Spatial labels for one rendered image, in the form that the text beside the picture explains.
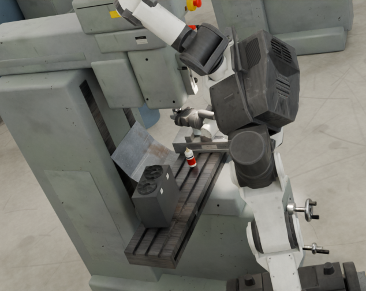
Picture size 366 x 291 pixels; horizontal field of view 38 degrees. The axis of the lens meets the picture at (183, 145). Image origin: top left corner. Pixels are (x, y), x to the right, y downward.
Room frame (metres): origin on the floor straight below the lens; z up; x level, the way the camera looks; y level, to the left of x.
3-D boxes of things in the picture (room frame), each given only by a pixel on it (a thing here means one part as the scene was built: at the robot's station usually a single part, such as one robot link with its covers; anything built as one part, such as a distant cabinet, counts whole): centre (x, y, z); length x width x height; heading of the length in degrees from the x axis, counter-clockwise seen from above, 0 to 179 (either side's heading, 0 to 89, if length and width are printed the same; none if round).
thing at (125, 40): (2.23, 0.00, 1.68); 0.34 x 0.24 x 0.10; 58
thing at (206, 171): (2.21, -0.03, 0.89); 1.24 x 0.23 x 0.08; 148
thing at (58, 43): (2.48, 0.39, 1.66); 0.80 x 0.23 x 0.20; 58
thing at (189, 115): (2.14, -0.08, 1.22); 0.13 x 0.12 x 0.10; 126
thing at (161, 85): (2.21, -0.03, 1.47); 0.21 x 0.19 x 0.32; 148
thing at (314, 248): (1.81, -0.40, 0.51); 0.22 x 0.06 x 0.06; 58
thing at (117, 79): (2.32, 0.13, 1.47); 0.24 x 0.19 x 0.26; 148
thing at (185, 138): (2.32, -0.14, 0.98); 0.35 x 0.15 x 0.11; 60
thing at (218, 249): (2.20, -0.05, 0.43); 0.81 x 0.32 x 0.60; 58
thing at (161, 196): (1.92, 0.19, 1.03); 0.22 x 0.12 x 0.20; 155
